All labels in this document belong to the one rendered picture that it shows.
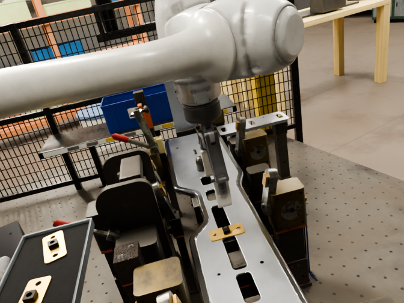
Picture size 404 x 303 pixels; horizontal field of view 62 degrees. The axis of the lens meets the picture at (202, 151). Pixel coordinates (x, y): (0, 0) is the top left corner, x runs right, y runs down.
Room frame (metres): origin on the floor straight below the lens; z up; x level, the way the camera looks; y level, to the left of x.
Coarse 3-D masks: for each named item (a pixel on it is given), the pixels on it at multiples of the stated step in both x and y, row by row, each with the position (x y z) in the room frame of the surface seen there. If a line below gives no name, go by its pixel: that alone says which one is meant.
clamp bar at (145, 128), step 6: (138, 108) 1.10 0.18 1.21; (144, 108) 1.09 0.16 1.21; (132, 114) 1.08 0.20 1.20; (138, 114) 1.07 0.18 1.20; (138, 120) 1.07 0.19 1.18; (144, 120) 1.10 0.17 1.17; (144, 126) 1.07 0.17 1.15; (144, 132) 1.07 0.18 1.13; (150, 132) 1.10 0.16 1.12; (150, 138) 1.08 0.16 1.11; (150, 144) 1.08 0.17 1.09; (156, 144) 1.11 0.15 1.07
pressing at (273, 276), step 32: (192, 160) 1.06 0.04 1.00; (224, 160) 1.01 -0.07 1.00; (192, 192) 0.85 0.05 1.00; (256, 224) 0.65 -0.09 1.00; (192, 256) 0.58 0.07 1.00; (224, 256) 0.56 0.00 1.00; (256, 256) 0.54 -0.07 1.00; (224, 288) 0.48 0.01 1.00; (256, 288) 0.47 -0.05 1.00; (288, 288) 0.45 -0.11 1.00
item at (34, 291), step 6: (48, 276) 0.43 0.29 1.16; (30, 282) 0.43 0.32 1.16; (36, 282) 0.42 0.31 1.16; (42, 282) 0.42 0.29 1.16; (48, 282) 0.42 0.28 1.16; (30, 288) 0.41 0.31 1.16; (36, 288) 0.41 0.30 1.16; (42, 288) 0.41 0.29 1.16; (24, 294) 0.39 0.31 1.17; (30, 294) 0.39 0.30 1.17; (36, 294) 0.39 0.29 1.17; (42, 294) 0.39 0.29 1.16; (24, 300) 0.38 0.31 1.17; (30, 300) 0.38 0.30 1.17; (36, 300) 0.38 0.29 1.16; (42, 300) 0.38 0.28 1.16
